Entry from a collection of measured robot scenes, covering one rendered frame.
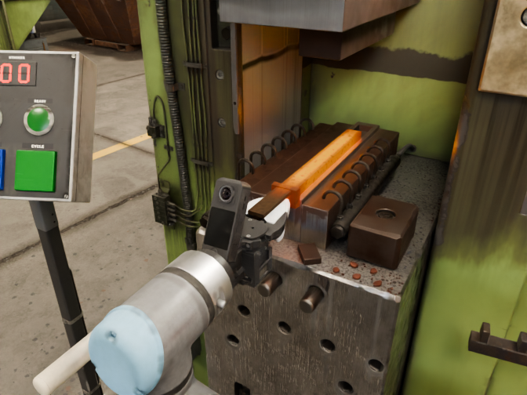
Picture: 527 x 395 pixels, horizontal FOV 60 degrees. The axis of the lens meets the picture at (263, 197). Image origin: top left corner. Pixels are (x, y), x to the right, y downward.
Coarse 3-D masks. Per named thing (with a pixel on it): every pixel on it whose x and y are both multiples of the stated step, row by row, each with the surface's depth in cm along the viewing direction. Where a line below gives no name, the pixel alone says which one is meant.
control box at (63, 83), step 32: (0, 64) 86; (32, 64) 85; (64, 64) 85; (96, 64) 93; (0, 96) 86; (32, 96) 86; (64, 96) 85; (0, 128) 86; (64, 128) 85; (64, 160) 85; (0, 192) 86; (32, 192) 85; (64, 192) 85
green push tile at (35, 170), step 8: (16, 152) 85; (24, 152) 85; (32, 152) 85; (40, 152) 84; (48, 152) 84; (56, 152) 85; (16, 160) 85; (24, 160) 85; (32, 160) 84; (40, 160) 84; (48, 160) 84; (56, 160) 85; (16, 168) 85; (24, 168) 85; (32, 168) 84; (40, 168) 84; (48, 168) 84; (16, 176) 85; (24, 176) 85; (32, 176) 84; (40, 176) 84; (48, 176) 84; (16, 184) 85; (24, 184) 84; (32, 184) 84; (40, 184) 84; (48, 184) 84
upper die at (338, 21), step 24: (240, 0) 67; (264, 0) 65; (288, 0) 64; (312, 0) 62; (336, 0) 60; (360, 0) 65; (384, 0) 74; (408, 0) 86; (264, 24) 67; (288, 24) 65; (312, 24) 63; (336, 24) 62; (360, 24) 67
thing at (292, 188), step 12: (348, 132) 100; (360, 132) 100; (336, 144) 94; (348, 144) 95; (324, 156) 89; (336, 156) 90; (300, 168) 84; (312, 168) 84; (324, 168) 86; (288, 180) 80; (300, 180) 80; (312, 180) 82; (276, 192) 75; (288, 192) 75; (300, 192) 79; (264, 204) 71; (276, 204) 72; (264, 216) 69
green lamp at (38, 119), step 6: (36, 108) 85; (42, 108) 85; (30, 114) 85; (36, 114) 85; (42, 114) 85; (48, 114) 85; (30, 120) 85; (36, 120) 85; (42, 120) 85; (48, 120) 85; (30, 126) 85; (36, 126) 85; (42, 126) 85
